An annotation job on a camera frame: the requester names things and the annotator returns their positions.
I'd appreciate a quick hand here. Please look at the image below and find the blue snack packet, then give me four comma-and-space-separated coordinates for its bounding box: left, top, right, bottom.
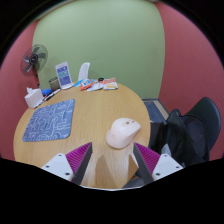
73, 78, 92, 88

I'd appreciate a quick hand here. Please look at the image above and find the blue and white sign stand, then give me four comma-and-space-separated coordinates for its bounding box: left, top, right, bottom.
54, 60, 75, 90

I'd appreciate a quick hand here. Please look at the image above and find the orange and white snack packet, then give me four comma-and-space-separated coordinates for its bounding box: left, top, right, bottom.
103, 77, 119, 91

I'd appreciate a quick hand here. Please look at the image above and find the red snack packet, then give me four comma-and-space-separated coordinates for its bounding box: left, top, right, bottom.
79, 79, 94, 92

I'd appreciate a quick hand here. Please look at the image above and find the black backpack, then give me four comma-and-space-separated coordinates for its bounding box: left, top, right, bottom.
149, 108, 211, 167

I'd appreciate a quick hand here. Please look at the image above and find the black standing fan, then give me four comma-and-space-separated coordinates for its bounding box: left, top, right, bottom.
19, 43, 49, 88

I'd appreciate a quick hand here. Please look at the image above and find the black office chair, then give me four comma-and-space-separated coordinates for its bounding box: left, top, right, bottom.
173, 96, 222, 162

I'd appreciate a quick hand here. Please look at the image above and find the blue whiteboard eraser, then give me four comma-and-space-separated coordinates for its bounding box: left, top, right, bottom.
41, 88, 53, 98

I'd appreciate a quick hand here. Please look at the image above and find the red-capped whiteboard marker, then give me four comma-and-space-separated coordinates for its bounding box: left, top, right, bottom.
34, 98, 46, 109
46, 88, 62, 99

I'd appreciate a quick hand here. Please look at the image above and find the cream computer mouse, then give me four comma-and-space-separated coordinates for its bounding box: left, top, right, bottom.
105, 117, 142, 150

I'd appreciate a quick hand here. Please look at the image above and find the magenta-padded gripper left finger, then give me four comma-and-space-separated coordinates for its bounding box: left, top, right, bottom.
40, 142, 93, 186

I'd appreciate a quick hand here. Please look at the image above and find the white plastic chair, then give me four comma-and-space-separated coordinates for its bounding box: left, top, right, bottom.
77, 62, 91, 83

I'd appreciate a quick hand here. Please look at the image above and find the black-capped whiteboard marker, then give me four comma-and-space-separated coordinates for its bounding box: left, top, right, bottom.
43, 91, 60, 102

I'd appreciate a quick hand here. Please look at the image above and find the blue patterned mouse pad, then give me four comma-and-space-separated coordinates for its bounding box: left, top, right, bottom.
21, 98, 76, 143

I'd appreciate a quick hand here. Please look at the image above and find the white tissue box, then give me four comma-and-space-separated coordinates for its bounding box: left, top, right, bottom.
24, 86, 45, 109

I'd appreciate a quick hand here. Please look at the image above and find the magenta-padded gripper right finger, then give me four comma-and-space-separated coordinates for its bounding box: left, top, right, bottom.
132, 142, 185, 186

